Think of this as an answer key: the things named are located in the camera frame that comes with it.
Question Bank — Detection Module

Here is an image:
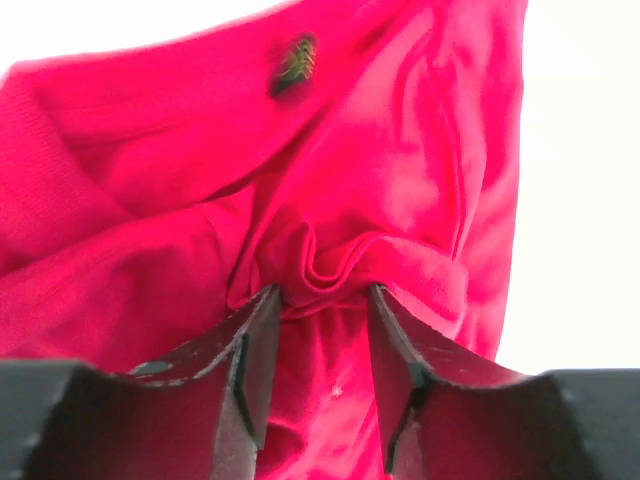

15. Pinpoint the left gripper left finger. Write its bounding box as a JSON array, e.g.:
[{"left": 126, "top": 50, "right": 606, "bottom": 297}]
[{"left": 1, "top": 286, "right": 281, "bottom": 480}]

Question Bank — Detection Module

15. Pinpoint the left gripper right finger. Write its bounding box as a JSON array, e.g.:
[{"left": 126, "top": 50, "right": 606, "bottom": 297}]
[{"left": 368, "top": 285, "right": 639, "bottom": 480}]

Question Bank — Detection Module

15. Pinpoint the red t shirt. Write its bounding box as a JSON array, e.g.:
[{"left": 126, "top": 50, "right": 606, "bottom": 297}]
[{"left": 1, "top": 1, "right": 527, "bottom": 479}]

